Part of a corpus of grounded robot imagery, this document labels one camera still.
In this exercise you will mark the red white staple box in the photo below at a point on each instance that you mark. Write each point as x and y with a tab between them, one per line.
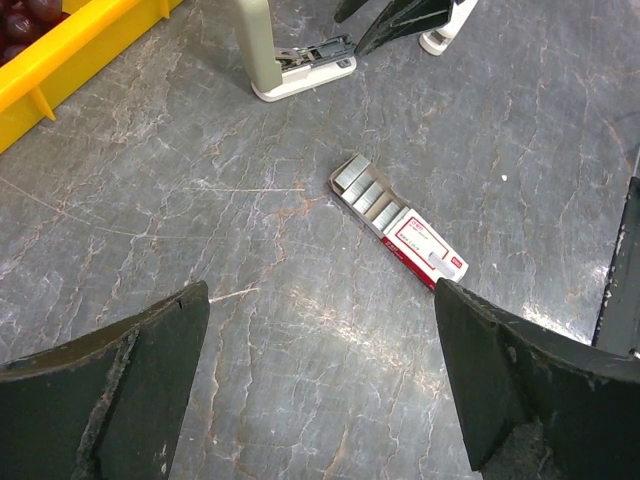
370	196

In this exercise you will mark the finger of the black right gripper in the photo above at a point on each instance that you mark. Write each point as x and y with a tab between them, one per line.
401	18
347	8

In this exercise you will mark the white rectangular case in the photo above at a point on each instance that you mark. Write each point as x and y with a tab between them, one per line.
435	42

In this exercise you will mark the green white stapler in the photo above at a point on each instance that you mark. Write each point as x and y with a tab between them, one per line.
275	72

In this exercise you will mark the dark purple grape bunch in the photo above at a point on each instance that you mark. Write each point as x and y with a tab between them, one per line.
24	22

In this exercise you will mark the yellow plastic tray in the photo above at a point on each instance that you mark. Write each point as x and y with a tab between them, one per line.
62	60

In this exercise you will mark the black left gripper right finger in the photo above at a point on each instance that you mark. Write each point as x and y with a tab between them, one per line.
506	371

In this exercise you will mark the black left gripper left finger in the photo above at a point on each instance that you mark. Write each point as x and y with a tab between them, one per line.
110	404

